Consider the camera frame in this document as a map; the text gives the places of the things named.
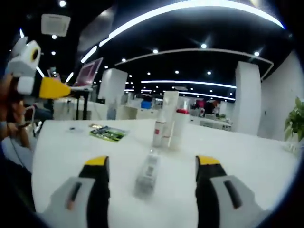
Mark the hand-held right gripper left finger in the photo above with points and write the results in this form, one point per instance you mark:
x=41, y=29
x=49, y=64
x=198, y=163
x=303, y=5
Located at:
x=92, y=197

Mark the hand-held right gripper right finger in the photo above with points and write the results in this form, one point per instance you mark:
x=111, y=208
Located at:
x=213, y=197

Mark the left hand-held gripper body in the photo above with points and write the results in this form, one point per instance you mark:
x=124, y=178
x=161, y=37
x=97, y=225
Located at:
x=23, y=61

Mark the gold sachet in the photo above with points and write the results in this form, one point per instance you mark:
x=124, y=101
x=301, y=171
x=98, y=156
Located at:
x=95, y=125

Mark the small red-label skincare bottle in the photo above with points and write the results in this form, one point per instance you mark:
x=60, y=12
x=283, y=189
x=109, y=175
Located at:
x=158, y=133
x=147, y=175

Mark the white skincare tube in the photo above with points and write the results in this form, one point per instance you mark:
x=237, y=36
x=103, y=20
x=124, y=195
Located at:
x=169, y=114

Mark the person's left hand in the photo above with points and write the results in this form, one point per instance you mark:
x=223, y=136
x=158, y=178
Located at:
x=8, y=88

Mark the red screen computer monitor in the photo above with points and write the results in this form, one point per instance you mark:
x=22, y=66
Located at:
x=88, y=73

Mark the ceiling air conditioner unit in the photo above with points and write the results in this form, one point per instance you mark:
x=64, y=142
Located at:
x=55, y=25

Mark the green black sachet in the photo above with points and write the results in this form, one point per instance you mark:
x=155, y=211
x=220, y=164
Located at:
x=109, y=134

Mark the blue box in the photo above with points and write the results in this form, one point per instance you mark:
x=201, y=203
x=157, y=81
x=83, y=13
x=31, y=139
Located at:
x=145, y=105

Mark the green potted plant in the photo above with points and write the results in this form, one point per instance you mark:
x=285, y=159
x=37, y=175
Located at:
x=295, y=121

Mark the black frame standing desk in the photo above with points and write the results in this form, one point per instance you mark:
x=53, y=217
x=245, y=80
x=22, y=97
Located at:
x=82, y=102

